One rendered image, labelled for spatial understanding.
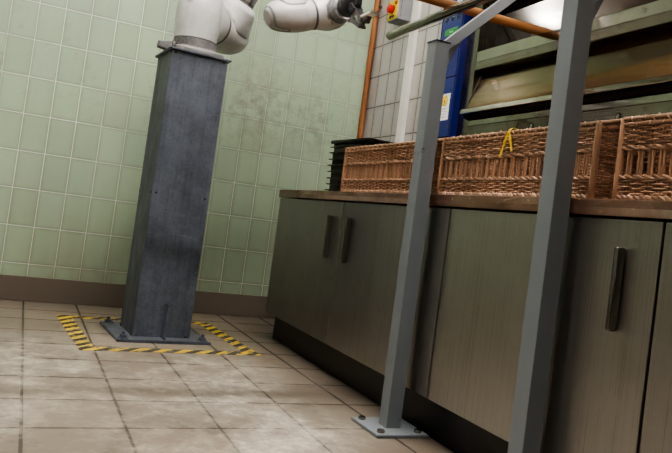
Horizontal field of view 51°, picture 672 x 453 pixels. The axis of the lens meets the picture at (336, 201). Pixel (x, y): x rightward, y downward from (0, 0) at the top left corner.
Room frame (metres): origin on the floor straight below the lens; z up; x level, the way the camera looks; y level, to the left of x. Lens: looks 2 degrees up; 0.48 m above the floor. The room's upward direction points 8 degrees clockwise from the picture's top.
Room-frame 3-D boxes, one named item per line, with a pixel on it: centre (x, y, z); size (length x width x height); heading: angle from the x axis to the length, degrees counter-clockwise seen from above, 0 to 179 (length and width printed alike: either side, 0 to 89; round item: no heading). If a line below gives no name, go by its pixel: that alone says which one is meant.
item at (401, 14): (3.12, -0.17, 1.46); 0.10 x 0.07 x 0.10; 24
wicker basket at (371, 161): (2.19, -0.34, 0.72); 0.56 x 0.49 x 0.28; 25
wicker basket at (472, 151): (1.65, -0.58, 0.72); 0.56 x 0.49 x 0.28; 23
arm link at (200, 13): (2.52, 0.58, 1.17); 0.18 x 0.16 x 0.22; 163
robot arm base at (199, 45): (2.50, 0.60, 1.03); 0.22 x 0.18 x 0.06; 118
